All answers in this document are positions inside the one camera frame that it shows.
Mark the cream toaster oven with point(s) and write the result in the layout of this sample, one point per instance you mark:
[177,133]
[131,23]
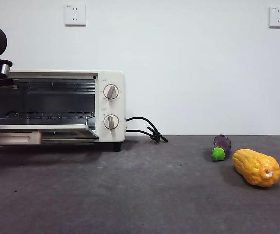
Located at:
[110,107]

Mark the cream oven knob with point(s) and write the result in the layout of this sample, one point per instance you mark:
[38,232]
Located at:
[111,122]
[111,92]

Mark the purple toy eggplant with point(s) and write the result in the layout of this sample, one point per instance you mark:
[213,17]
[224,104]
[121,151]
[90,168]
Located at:
[223,143]

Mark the yellow toy corn cob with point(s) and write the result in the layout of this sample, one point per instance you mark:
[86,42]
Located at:
[252,165]

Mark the white wall socket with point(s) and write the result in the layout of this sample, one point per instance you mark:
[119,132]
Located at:
[279,17]
[75,15]

